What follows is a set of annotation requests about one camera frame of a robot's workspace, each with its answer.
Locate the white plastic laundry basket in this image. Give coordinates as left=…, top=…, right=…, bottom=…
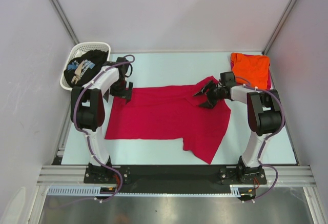
left=59, top=42, right=111, bottom=93

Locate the black printed t shirt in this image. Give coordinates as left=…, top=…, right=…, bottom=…
left=64, top=50, right=109, bottom=88

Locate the aluminium frame rail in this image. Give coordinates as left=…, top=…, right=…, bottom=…
left=37, top=165, right=316, bottom=187

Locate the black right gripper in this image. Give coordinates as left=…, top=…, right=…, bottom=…
left=193, top=80, right=224, bottom=109

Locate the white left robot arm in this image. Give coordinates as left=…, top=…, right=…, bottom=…
left=71, top=54, right=135, bottom=184

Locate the folded orange t shirt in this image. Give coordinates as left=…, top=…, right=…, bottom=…
left=230, top=52, right=271, bottom=90

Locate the grey slotted cable duct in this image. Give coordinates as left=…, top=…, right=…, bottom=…
left=47, top=186, right=121, bottom=196

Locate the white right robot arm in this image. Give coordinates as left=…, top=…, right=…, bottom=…
left=195, top=72, right=285, bottom=185

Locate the red polo shirt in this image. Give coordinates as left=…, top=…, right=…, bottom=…
left=105, top=76, right=231, bottom=164

